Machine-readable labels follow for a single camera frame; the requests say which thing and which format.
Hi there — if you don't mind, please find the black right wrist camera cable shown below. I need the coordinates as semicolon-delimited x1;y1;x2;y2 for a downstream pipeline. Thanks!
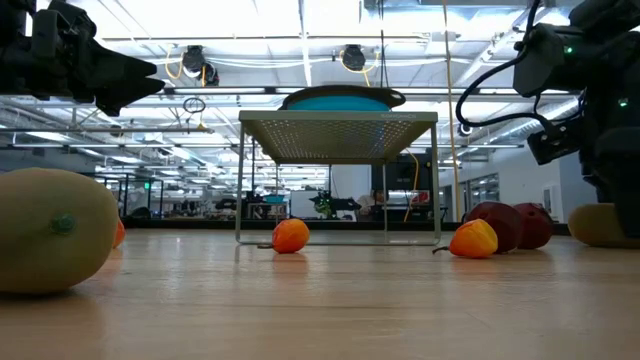
454;0;556;130

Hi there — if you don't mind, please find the dark red round fruit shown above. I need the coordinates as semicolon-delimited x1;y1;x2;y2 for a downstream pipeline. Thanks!
513;201;555;250
464;200;525;254

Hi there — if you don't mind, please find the blue collapsible colander bowl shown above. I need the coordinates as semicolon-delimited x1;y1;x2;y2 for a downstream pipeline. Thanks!
278;84;407;112

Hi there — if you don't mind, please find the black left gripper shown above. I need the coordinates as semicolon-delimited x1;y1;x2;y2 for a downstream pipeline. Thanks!
19;0;167;117

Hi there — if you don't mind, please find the small orange red fruit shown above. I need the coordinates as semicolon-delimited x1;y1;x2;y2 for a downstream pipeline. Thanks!
112;218;127;250
257;217;311;255
432;218;499;260

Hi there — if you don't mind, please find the brown kiwi fruit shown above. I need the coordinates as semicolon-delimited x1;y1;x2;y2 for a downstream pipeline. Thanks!
0;167;120;295
567;202;626;249

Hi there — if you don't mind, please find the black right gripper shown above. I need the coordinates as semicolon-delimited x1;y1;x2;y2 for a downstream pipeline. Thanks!
527;94;640;239

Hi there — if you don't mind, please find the black ceiling cable reel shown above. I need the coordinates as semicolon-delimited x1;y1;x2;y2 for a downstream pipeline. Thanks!
180;44;207;76
342;43;367;72

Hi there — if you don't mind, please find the black monitor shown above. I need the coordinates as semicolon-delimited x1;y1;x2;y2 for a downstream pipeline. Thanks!
370;153;435;192

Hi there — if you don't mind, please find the yellow cable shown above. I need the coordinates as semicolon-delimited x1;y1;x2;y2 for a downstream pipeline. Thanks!
402;148;420;222

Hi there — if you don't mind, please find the black background robot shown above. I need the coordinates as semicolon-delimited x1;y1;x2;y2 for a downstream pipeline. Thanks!
308;191;362;221

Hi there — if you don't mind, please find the person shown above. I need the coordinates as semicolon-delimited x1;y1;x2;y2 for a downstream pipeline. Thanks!
357;188;391;221

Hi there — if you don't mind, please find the pale green perforated box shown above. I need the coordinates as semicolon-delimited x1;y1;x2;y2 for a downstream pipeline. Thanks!
234;109;442;247

